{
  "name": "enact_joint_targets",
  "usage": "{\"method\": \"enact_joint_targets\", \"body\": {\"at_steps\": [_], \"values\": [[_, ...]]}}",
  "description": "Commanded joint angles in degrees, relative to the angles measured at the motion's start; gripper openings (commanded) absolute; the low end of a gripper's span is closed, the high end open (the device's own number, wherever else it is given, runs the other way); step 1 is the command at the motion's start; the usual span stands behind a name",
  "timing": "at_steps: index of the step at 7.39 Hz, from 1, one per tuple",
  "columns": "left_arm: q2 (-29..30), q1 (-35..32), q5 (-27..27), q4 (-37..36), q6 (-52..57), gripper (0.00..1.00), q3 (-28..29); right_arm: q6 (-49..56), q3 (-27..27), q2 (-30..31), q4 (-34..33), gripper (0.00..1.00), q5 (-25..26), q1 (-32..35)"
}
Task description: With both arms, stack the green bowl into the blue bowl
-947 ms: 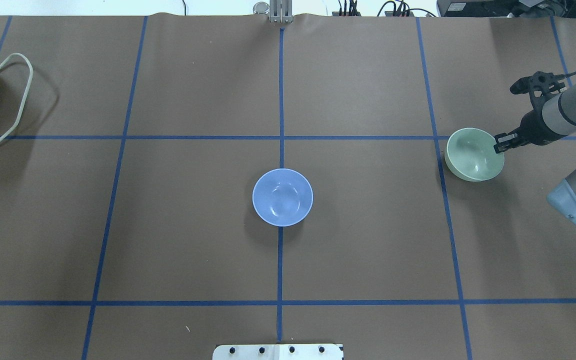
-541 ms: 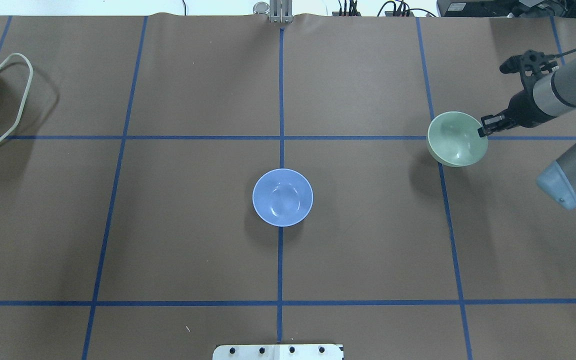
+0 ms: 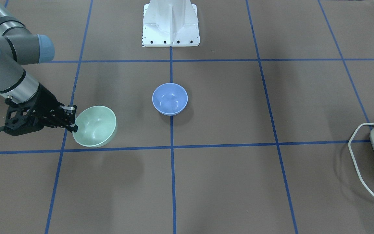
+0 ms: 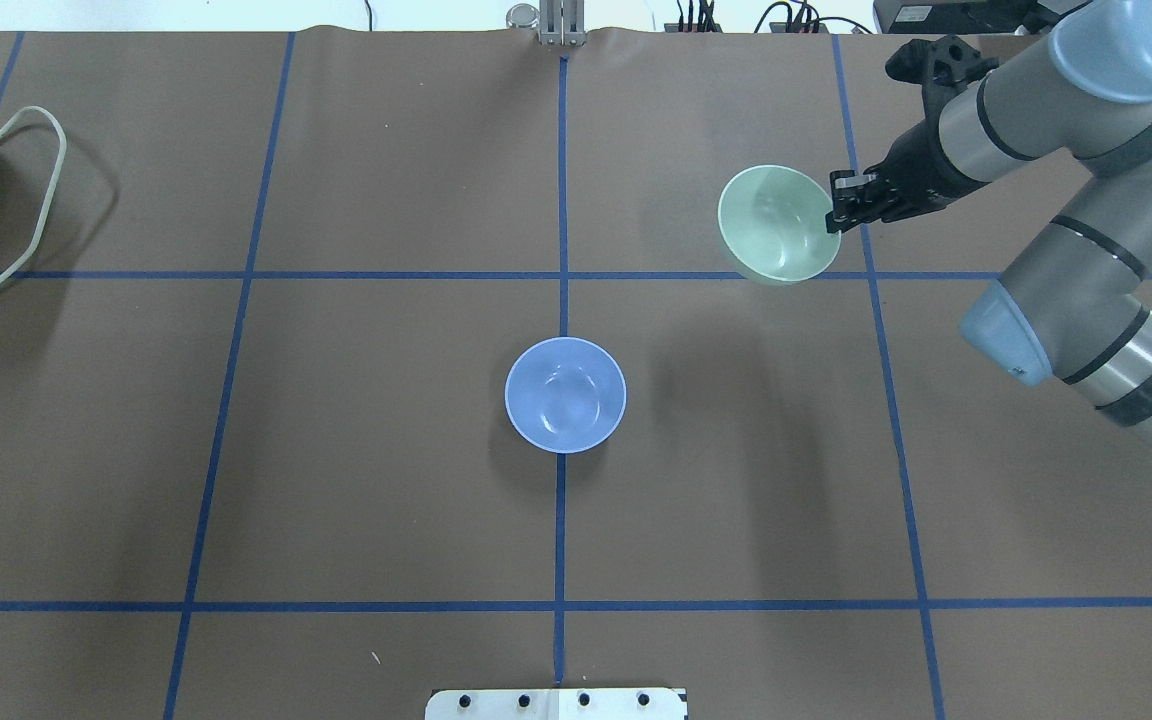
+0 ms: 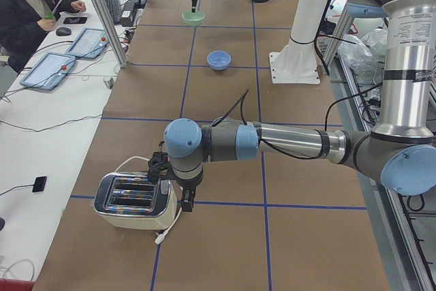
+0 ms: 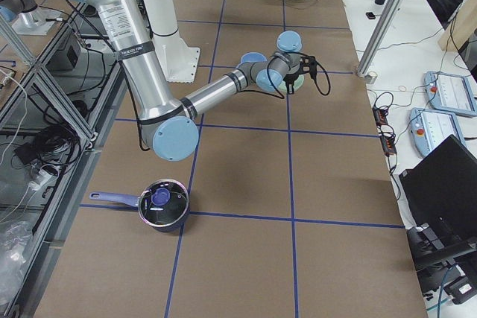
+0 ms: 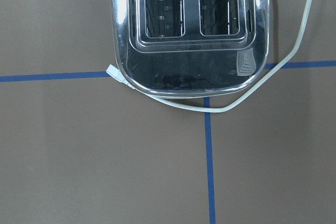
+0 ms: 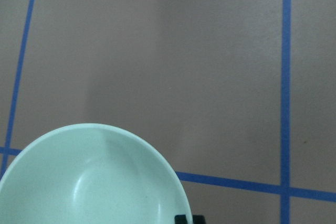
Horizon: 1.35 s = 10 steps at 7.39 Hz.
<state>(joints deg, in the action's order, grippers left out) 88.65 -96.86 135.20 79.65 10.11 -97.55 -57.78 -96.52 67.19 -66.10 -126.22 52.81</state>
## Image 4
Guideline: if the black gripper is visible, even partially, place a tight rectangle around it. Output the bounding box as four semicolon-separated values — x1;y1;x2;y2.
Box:
826;119;982;234

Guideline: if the green bowl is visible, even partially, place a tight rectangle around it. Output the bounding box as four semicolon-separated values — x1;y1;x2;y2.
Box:
717;165;842;286

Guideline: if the blue bowl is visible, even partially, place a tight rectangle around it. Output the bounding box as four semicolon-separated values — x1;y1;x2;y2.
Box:
503;336;628;455

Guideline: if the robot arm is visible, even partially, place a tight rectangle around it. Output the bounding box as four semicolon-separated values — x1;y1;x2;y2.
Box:
826;1;1152;446

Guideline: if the black electronics box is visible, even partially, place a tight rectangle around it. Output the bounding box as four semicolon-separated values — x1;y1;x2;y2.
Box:
870;1;1085;35

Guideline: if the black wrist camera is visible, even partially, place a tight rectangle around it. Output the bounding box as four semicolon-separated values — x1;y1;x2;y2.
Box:
884;35;1000;104

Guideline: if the black cable cluster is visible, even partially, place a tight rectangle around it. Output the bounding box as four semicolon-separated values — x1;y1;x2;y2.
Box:
649;0;881;35

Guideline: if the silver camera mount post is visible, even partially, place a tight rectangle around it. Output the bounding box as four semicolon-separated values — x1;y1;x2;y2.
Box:
506;0;588;47

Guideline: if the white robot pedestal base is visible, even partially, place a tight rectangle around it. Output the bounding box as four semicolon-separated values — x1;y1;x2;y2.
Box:
424;687;690;719

